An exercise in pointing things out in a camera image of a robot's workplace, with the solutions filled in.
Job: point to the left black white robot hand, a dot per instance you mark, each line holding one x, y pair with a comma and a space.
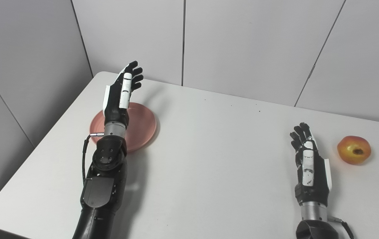
114, 103

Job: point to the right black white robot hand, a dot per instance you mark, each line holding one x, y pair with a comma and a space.
314, 186

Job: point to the pink round plate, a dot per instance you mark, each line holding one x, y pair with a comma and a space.
141, 127

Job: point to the red yellow apple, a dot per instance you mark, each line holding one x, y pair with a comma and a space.
353, 150

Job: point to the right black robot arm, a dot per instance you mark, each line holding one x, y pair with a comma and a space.
315, 225

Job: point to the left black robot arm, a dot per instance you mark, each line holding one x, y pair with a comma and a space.
103, 186

